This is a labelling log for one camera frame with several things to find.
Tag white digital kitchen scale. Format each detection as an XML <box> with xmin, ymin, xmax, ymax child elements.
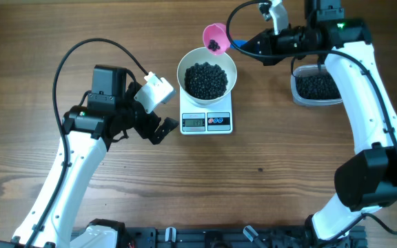
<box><xmin>180</xmin><ymin>90</ymin><xmax>233</xmax><ymax>135</ymax></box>

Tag pink scoop blue handle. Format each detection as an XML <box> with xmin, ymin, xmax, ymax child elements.
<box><xmin>202</xmin><ymin>23</ymin><xmax>235</xmax><ymax>55</ymax></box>

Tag black beans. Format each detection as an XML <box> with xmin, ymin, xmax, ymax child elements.
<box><xmin>207</xmin><ymin>39</ymin><xmax>221</xmax><ymax>52</ymax></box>
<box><xmin>296</xmin><ymin>74</ymin><xmax>340</xmax><ymax>100</ymax></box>
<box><xmin>185</xmin><ymin>62</ymin><xmax>228</xmax><ymax>100</ymax></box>

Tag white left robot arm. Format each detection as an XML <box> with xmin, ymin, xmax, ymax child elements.
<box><xmin>0</xmin><ymin>65</ymin><xmax>179</xmax><ymax>247</ymax></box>

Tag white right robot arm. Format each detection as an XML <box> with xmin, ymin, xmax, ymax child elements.
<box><xmin>239</xmin><ymin>1</ymin><xmax>397</xmax><ymax>247</ymax></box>

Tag black beans in bowl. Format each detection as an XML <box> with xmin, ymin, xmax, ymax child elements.
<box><xmin>185</xmin><ymin>62</ymin><xmax>228</xmax><ymax>100</ymax></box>

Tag white bowl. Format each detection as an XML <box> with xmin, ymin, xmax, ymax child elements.
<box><xmin>176</xmin><ymin>47</ymin><xmax>238</xmax><ymax>105</ymax></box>

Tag clear plastic bean container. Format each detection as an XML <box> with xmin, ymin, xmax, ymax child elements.
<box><xmin>290</xmin><ymin>65</ymin><xmax>343</xmax><ymax>107</ymax></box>

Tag black beans in container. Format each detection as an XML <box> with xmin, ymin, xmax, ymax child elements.
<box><xmin>296</xmin><ymin>74</ymin><xmax>340</xmax><ymax>100</ymax></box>

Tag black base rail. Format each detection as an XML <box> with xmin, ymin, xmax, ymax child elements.
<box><xmin>127</xmin><ymin>226</ymin><xmax>368</xmax><ymax>248</ymax></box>

